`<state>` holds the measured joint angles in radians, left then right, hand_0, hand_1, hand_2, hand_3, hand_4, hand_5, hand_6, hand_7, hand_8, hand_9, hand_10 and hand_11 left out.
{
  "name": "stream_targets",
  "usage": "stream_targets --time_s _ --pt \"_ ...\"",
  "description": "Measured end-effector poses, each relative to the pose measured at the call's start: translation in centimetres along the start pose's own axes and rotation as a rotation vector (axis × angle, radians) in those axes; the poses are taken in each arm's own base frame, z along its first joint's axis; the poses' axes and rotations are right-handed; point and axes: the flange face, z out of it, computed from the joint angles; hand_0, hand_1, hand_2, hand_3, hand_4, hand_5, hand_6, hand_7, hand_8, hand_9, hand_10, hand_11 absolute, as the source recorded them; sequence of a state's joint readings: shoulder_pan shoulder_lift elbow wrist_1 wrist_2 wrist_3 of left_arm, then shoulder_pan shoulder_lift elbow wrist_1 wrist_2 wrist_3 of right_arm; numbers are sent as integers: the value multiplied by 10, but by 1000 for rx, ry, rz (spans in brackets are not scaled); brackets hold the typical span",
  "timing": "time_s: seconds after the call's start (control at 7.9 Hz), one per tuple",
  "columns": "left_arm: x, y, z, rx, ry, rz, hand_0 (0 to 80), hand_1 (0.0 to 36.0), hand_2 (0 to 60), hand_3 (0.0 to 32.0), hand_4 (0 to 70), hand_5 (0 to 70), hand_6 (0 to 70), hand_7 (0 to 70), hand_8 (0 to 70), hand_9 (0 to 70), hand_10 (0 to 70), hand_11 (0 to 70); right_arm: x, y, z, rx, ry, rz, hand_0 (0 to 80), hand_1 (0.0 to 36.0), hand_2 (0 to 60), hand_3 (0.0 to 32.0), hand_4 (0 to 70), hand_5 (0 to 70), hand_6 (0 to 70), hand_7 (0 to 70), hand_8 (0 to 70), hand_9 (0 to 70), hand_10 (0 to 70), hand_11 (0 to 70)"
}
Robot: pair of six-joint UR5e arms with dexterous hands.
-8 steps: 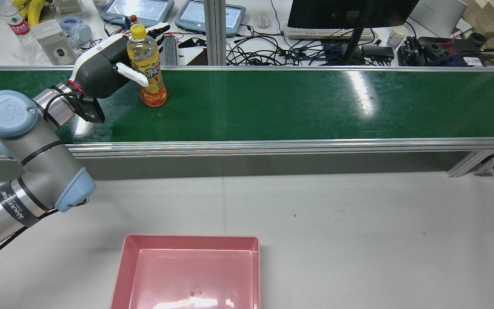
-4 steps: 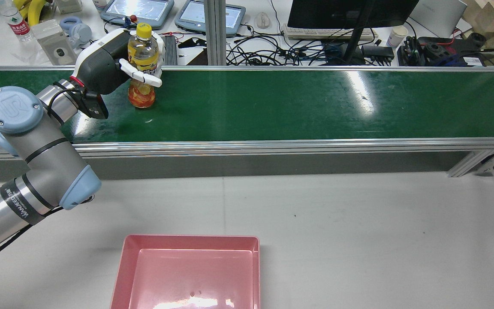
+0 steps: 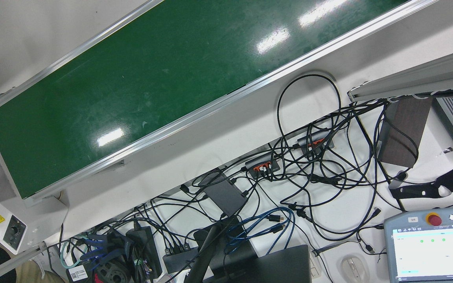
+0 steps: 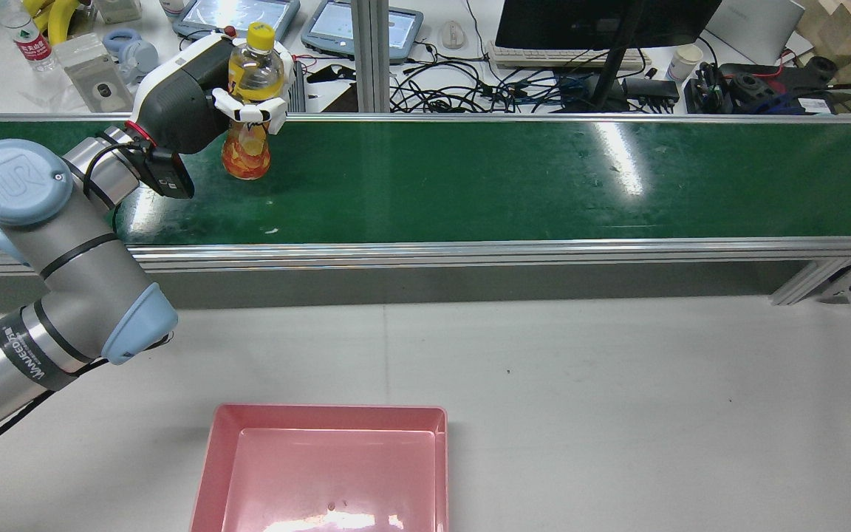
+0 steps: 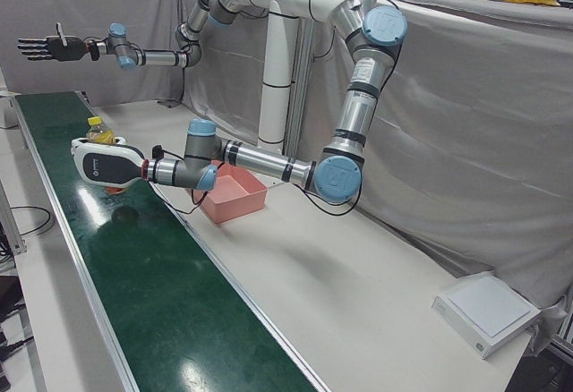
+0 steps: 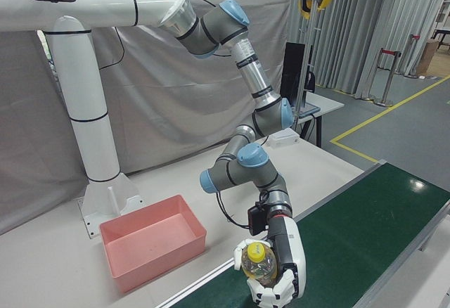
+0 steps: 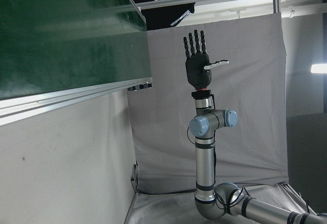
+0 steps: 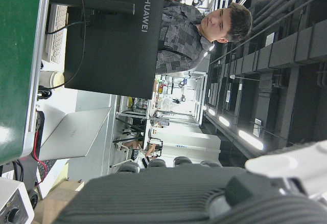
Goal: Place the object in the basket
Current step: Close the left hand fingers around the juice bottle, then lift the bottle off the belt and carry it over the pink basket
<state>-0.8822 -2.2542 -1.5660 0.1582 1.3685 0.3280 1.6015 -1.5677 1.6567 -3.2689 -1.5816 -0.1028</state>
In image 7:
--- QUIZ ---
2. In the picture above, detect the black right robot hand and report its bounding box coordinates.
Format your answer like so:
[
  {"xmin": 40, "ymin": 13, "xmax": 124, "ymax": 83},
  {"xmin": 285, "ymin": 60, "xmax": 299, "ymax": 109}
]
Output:
[{"xmin": 182, "ymin": 29, "xmax": 230, "ymax": 89}]

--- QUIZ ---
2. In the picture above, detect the person in black shirt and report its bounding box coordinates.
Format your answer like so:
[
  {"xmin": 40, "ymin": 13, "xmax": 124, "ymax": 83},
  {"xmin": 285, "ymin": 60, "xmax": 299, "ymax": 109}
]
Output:
[{"xmin": 132, "ymin": 0, "xmax": 222, "ymax": 32}]

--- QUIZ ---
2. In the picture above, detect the grey fabric curtain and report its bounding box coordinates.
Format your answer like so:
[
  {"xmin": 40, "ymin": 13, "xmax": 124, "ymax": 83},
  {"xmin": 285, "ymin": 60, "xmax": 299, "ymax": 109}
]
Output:
[
  {"xmin": 125, "ymin": 183, "xmax": 327, "ymax": 224},
  {"xmin": 126, "ymin": 11, "xmax": 289, "ymax": 194}
]

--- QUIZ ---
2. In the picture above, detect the green conveyor belt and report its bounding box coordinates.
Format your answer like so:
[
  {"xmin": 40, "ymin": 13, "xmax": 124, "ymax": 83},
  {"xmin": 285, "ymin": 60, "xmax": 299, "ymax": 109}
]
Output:
[{"xmin": 0, "ymin": 0, "xmax": 154, "ymax": 127}]

